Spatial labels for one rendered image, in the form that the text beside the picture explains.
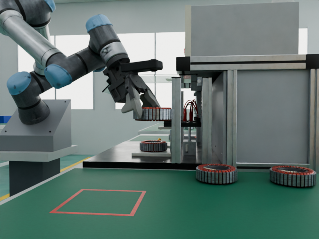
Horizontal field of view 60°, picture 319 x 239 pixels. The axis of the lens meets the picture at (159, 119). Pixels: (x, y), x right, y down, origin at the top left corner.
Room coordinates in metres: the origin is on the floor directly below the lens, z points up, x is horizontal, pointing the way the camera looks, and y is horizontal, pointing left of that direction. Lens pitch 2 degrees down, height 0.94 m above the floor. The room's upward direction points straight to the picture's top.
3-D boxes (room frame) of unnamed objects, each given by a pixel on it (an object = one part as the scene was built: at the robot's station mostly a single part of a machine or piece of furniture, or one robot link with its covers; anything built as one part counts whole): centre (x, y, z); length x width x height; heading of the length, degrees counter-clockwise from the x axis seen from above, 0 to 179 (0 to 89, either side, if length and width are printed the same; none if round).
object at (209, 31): (1.19, -0.31, 1.22); 0.44 x 0.39 x 0.20; 174
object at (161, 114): (0.77, 0.02, 0.93); 0.11 x 0.11 x 0.04
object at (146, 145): (1.11, 0.02, 0.80); 0.11 x 0.11 x 0.04
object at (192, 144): (1.10, -0.12, 0.80); 0.07 x 0.05 x 0.06; 174
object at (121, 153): (1.23, 0.00, 0.76); 0.64 x 0.47 x 0.02; 174
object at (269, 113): (0.87, -0.35, 0.91); 0.28 x 0.03 x 0.32; 84
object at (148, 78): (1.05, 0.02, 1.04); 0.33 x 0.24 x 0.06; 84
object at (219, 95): (1.21, -0.24, 0.92); 0.66 x 0.01 x 0.30; 174
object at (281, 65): (1.20, -0.31, 1.09); 0.68 x 0.44 x 0.05; 174
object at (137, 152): (1.11, 0.02, 0.78); 0.15 x 0.15 x 0.01; 84
